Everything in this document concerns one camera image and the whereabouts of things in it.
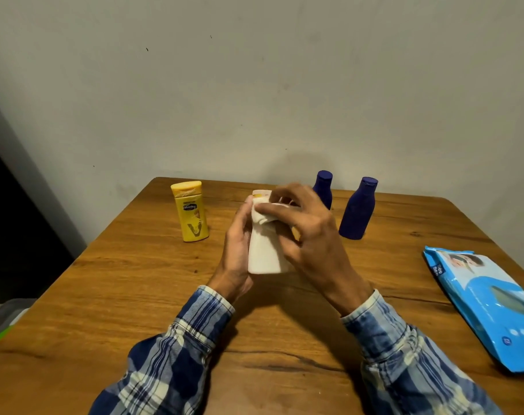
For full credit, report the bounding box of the person's left hand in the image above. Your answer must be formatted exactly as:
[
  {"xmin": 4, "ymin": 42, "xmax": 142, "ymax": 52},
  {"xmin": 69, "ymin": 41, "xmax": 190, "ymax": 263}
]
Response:
[{"xmin": 207, "ymin": 195, "xmax": 256, "ymax": 304}]

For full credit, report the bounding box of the person's right hand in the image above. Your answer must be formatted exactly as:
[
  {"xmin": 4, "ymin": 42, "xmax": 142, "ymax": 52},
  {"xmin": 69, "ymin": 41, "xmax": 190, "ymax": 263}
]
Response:
[{"xmin": 254, "ymin": 182, "xmax": 374, "ymax": 317}]

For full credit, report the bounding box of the white bottle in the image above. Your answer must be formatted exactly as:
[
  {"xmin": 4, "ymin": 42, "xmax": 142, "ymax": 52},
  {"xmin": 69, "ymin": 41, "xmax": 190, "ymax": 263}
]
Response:
[{"xmin": 247, "ymin": 189, "xmax": 302, "ymax": 276}]

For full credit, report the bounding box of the white wet wipe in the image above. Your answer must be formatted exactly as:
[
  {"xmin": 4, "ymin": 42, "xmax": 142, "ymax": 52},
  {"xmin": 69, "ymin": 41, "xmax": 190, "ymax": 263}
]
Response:
[{"xmin": 249, "ymin": 196, "xmax": 297, "ymax": 226}]

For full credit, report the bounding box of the dark blue bottle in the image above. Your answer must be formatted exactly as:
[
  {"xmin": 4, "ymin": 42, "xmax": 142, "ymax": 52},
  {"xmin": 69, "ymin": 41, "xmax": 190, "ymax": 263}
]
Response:
[
  {"xmin": 312, "ymin": 169, "xmax": 334, "ymax": 211},
  {"xmin": 338, "ymin": 176, "xmax": 379, "ymax": 241}
]

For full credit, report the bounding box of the yellow bottle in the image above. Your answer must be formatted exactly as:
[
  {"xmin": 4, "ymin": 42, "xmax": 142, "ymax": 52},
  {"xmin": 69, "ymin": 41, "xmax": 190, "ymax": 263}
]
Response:
[{"xmin": 170, "ymin": 180, "xmax": 210, "ymax": 243}]

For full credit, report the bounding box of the blue wet wipes pack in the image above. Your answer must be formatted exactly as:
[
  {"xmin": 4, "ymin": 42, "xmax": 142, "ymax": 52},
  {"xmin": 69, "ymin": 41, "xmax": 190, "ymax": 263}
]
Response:
[{"xmin": 423, "ymin": 246, "xmax": 524, "ymax": 374}]

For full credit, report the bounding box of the person's left forearm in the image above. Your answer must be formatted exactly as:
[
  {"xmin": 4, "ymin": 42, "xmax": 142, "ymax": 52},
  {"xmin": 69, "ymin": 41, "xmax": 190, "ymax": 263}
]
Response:
[{"xmin": 88, "ymin": 285, "xmax": 236, "ymax": 415}]

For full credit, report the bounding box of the person's right forearm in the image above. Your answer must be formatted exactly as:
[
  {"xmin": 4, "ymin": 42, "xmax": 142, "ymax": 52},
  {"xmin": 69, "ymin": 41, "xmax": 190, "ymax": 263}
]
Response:
[{"xmin": 341, "ymin": 290, "xmax": 503, "ymax": 415}]

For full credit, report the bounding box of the wooden table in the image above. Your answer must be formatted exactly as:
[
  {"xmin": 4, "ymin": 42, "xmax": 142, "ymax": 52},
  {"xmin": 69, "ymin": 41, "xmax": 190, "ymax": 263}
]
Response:
[{"xmin": 0, "ymin": 176, "xmax": 524, "ymax": 415}]

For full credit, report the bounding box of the grey plastic box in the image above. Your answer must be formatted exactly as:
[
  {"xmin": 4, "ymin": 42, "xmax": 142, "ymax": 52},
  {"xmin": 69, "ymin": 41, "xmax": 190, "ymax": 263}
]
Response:
[{"xmin": 0, "ymin": 297, "xmax": 37, "ymax": 355}]

